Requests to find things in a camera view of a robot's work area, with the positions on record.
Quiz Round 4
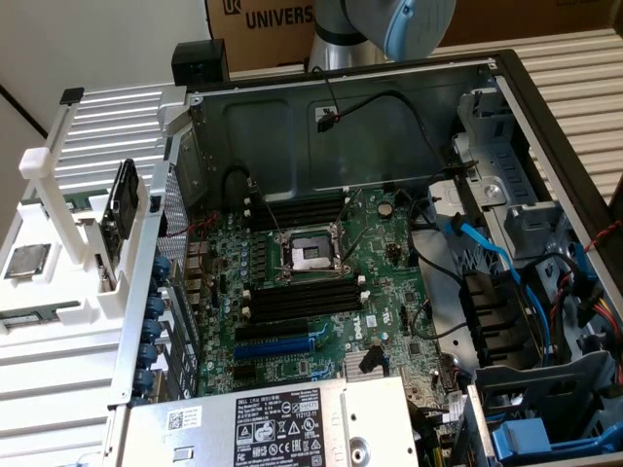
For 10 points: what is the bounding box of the white corner bracket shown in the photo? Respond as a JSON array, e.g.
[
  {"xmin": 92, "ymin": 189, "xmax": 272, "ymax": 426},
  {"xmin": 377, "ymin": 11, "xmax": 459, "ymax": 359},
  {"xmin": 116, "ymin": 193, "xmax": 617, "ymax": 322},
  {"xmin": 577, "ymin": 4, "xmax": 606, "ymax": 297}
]
[{"xmin": 156, "ymin": 83, "xmax": 191, "ymax": 145}]

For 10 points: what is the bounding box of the silver finned heat sink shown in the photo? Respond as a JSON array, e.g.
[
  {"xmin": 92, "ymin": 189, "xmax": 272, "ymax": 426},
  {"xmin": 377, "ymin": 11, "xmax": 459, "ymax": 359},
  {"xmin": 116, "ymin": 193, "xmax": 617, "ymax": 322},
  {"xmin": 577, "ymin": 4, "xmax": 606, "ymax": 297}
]
[{"xmin": 342, "ymin": 345, "xmax": 391, "ymax": 378}]

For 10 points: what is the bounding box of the thin black wire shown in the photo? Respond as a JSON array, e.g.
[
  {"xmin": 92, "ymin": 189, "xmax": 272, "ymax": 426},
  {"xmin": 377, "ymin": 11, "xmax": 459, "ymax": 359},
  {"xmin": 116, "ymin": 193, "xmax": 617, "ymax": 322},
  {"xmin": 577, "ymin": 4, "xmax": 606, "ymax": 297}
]
[
  {"xmin": 407, "ymin": 192, "xmax": 468, "ymax": 293},
  {"xmin": 412, "ymin": 304, "xmax": 471, "ymax": 341}
]

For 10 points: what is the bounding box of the silver power supply unit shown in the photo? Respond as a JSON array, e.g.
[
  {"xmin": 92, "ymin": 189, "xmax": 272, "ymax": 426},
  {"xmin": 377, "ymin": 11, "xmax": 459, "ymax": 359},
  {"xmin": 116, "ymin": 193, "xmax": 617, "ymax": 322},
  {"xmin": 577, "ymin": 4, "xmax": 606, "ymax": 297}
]
[{"xmin": 112, "ymin": 374, "xmax": 421, "ymax": 467}]

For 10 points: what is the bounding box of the printed brown cardboard box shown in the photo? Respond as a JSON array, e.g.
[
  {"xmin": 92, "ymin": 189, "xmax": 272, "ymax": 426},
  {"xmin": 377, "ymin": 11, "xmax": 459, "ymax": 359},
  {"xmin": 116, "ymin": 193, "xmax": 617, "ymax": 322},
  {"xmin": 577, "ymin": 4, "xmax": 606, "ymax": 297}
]
[{"xmin": 203, "ymin": 0, "xmax": 317, "ymax": 74}]

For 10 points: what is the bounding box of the black wire with connector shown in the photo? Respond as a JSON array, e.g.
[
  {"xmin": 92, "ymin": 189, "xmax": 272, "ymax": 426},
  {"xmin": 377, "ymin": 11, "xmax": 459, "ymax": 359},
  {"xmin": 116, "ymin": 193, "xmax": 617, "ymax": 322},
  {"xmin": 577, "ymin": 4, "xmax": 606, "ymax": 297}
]
[{"xmin": 311, "ymin": 66, "xmax": 454, "ymax": 171}]

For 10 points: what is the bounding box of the long black expansion slot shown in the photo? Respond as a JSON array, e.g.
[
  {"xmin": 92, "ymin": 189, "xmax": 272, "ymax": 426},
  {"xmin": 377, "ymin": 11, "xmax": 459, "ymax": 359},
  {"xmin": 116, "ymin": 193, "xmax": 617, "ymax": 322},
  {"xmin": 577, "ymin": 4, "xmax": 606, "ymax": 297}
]
[{"xmin": 235, "ymin": 318, "xmax": 312, "ymax": 344}]

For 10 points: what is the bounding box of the graphics card black cooler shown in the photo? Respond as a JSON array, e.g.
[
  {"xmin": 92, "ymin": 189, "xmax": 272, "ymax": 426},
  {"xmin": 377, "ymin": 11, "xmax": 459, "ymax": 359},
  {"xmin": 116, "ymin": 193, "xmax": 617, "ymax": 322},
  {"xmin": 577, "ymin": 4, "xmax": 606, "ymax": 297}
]
[{"xmin": 92, "ymin": 158, "xmax": 141, "ymax": 296}]

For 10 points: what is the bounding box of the black RAM slot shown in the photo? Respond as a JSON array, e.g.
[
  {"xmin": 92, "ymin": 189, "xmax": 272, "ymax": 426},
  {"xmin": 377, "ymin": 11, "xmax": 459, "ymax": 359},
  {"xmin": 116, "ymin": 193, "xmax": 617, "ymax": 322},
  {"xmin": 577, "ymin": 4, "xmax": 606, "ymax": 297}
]
[
  {"xmin": 245, "ymin": 283, "xmax": 369, "ymax": 308},
  {"xmin": 246, "ymin": 198, "xmax": 348, "ymax": 216},
  {"xmin": 247, "ymin": 205, "xmax": 347, "ymax": 223},
  {"xmin": 241, "ymin": 274, "xmax": 367, "ymax": 300},
  {"xmin": 245, "ymin": 192, "xmax": 349, "ymax": 209},
  {"xmin": 241, "ymin": 290, "xmax": 372, "ymax": 317},
  {"xmin": 246, "ymin": 300, "xmax": 370, "ymax": 326},
  {"xmin": 250, "ymin": 212, "xmax": 345, "ymax": 231}
]

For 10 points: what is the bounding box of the white plastic parts rack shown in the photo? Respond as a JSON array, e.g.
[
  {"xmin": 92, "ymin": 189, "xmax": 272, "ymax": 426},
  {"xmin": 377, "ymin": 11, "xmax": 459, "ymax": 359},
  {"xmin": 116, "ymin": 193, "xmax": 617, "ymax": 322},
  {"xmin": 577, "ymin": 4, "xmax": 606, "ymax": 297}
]
[{"xmin": 0, "ymin": 87, "xmax": 153, "ymax": 349}]

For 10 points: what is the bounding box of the small black box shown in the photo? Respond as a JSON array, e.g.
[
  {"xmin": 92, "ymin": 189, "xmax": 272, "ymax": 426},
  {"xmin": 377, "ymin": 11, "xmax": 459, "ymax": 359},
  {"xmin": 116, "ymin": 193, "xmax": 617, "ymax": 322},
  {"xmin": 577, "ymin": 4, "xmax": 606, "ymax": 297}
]
[{"xmin": 171, "ymin": 39, "xmax": 231, "ymax": 88}]

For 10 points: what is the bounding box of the red yellow power wire bundle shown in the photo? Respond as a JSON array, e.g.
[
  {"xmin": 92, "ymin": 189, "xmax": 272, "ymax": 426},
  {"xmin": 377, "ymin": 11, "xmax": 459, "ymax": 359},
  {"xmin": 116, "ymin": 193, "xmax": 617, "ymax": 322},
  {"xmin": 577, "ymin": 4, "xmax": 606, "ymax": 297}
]
[{"xmin": 578, "ymin": 294, "xmax": 623, "ymax": 385}]

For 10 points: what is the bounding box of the long blue expansion slot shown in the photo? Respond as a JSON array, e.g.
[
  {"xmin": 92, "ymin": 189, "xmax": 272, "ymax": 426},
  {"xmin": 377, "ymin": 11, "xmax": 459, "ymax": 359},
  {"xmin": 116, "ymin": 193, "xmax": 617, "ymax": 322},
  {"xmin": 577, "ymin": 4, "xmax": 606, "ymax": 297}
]
[{"xmin": 233, "ymin": 336, "xmax": 316, "ymax": 361}]

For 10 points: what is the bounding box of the red black twisted wire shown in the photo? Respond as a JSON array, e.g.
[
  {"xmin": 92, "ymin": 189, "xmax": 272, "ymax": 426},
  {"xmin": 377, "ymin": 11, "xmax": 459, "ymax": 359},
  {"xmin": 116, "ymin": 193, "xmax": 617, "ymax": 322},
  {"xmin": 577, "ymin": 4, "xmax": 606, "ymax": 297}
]
[
  {"xmin": 581, "ymin": 221, "xmax": 623, "ymax": 254},
  {"xmin": 160, "ymin": 213, "xmax": 221, "ymax": 240}
]

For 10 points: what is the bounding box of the grey blue drive cage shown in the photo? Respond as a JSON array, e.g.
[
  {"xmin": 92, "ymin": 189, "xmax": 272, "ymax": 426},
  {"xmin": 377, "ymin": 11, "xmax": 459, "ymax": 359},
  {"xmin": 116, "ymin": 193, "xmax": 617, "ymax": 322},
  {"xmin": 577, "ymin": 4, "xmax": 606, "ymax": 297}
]
[{"xmin": 466, "ymin": 348, "xmax": 623, "ymax": 467}]

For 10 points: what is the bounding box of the thin metal locking lever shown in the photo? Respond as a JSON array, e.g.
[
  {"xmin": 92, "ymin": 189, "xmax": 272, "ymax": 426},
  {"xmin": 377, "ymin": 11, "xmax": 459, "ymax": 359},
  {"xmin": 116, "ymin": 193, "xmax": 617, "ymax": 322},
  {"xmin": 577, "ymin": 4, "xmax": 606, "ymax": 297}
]
[
  {"xmin": 245, "ymin": 179, "xmax": 288, "ymax": 244},
  {"xmin": 335, "ymin": 187, "xmax": 366, "ymax": 230}
]

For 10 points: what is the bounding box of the open grey PC case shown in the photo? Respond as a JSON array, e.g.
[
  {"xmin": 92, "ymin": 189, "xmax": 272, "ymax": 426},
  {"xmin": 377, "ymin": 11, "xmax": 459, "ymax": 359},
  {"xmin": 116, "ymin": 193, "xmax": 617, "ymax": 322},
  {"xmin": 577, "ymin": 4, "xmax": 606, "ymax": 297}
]
[{"xmin": 104, "ymin": 47, "xmax": 623, "ymax": 467}]

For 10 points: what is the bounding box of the silver CPU chip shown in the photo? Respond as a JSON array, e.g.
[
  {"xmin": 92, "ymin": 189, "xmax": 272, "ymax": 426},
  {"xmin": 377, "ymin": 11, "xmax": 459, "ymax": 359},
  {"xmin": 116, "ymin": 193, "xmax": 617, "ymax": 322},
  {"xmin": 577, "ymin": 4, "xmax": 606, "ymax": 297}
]
[{"xmin": 3, "ymin": 241, "xmax": 53, "ymax": 280}]

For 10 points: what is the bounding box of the grey metal disk bay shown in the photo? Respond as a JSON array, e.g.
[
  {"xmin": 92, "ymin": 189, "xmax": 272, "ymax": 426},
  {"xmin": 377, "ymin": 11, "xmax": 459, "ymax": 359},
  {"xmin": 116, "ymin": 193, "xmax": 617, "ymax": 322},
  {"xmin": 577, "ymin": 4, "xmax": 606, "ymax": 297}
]
[{"xmin": 450, "ymin": 87, "xmax": 575, "ymax": 264}]

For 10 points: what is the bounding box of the green motherboard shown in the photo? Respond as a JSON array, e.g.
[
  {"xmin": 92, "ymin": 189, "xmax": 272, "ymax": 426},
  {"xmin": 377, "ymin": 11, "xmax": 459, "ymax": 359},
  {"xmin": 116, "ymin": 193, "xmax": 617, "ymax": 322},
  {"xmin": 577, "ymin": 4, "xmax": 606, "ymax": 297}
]
[{"xmin": 187, "ymin": 187, "xmax": 468, "ymax": 405}]

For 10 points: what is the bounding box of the blue plastic drive carrier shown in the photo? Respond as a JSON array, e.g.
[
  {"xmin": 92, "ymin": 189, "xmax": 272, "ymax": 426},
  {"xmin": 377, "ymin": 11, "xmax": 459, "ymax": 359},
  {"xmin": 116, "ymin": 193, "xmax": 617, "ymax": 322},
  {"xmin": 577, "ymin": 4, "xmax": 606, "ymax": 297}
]
[{"xmin": 489, "ymin": 416, "xmax": 623, "ymax": 461}]

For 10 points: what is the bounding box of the CPU socket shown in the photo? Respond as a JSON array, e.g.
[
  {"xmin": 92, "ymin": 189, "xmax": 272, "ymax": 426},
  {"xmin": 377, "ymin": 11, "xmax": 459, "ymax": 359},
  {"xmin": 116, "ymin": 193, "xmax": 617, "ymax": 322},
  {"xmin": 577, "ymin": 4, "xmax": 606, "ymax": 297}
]
[{"xmin": 275, "ymin": 222, "xmax": 356, "ymax": 284}]

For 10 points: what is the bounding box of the plain brown cardboard box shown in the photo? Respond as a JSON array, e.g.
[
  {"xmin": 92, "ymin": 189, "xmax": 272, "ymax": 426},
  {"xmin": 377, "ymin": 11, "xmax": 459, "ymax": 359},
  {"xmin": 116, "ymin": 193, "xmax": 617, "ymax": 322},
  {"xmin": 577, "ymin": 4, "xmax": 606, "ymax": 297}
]
[{"xmin": 437, "ymin": 0, "xmax": 623, "ymax": 48}]

